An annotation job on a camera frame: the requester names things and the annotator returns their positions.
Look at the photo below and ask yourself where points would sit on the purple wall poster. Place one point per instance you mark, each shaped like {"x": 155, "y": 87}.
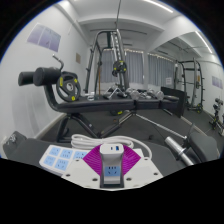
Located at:
{"x": 44, "y": 37}

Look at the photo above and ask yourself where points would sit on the dumbbell rack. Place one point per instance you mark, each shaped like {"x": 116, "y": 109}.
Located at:
{"x": 217, "y": 115}

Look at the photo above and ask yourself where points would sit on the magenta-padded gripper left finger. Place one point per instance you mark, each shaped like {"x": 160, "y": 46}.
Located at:
{"x": 78, "y": 171}

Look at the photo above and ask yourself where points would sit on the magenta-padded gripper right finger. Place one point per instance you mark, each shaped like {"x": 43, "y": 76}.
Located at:
{"x": 143, "y": 171}

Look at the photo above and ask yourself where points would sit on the black box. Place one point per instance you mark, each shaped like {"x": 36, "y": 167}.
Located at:
{"x": 175, "y": 100}

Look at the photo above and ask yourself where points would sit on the black weight bench with rollers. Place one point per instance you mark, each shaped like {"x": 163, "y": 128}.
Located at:
{"x": 100, "y": 105}

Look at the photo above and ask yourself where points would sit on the black padded bench pad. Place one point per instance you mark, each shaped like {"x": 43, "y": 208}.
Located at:
{"x": 31, "y": 150}

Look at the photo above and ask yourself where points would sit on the purple posters pair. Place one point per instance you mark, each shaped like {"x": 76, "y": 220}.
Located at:
{"x": 217, "y": 82}

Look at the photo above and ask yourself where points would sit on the black power rack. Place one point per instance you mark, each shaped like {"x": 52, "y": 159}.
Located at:
{"x": 116, "y": 50}

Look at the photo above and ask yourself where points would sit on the silver barbell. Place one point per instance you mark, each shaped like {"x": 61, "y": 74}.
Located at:
{"x": 178, "y": 150}

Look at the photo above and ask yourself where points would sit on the black padded seat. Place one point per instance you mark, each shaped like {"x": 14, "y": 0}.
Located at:
{"x": 204, "y": 146}

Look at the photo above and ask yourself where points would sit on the group of chrome dumbbells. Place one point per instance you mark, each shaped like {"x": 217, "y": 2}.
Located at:
{"x": 135, "y": 94}

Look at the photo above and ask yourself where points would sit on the white charger block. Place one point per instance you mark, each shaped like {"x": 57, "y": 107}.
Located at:
{"x": 111, "y": 154}

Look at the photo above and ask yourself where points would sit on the white power strip blue sockets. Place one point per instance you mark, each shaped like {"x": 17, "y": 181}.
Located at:
{"x": 58, "y": 159}

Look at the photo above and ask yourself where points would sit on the long ceiling light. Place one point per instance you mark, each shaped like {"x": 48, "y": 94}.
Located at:
{"x": 203, "y": 41}
{"x": 158, "y": 5}

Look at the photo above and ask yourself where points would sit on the white paper sign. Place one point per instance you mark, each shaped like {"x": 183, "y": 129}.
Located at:
{"x": 169, "y": 81}

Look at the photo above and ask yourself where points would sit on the grey window curtains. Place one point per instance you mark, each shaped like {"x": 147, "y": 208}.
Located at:
{"x": 135, "y": 68}

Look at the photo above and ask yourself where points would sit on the black squat rack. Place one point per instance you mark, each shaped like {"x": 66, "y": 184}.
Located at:
{"x": 193, "y": 83}

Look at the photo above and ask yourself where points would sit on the small brown wall board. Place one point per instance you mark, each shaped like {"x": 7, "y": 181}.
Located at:
{"x": 78, "y": 58}

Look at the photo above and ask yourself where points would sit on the small black yellow weight plate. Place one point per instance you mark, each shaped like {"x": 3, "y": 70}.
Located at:
{"x": 119, "y": 68}

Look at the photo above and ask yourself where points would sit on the black weight plate yellow marks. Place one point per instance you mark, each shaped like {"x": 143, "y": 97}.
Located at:
{"x": 68, "y": 86}

